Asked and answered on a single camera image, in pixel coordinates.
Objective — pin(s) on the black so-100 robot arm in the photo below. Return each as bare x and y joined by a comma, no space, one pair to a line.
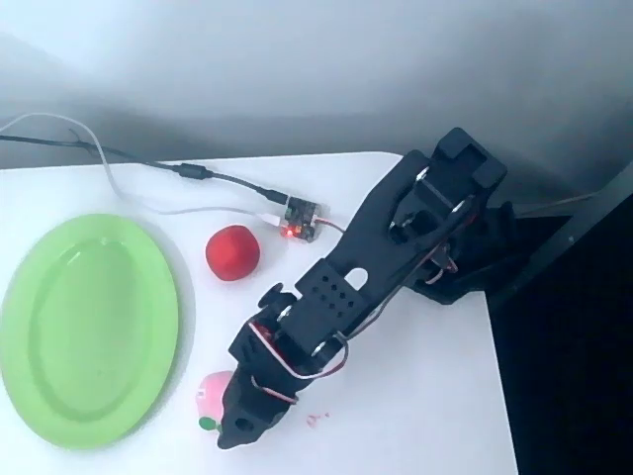
395,237

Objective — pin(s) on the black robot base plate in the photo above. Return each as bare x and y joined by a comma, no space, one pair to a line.
455,289

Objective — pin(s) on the black furniture panel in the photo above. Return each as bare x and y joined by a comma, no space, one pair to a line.
569,356

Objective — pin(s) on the red plush apple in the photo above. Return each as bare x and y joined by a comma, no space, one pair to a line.
231,253

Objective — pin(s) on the pink plush peach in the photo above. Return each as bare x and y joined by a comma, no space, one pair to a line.
212,393

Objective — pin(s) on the green oval plastic plate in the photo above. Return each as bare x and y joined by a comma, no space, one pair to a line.
99,341

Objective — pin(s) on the small controller circuit board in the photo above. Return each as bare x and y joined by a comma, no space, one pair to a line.
301,218

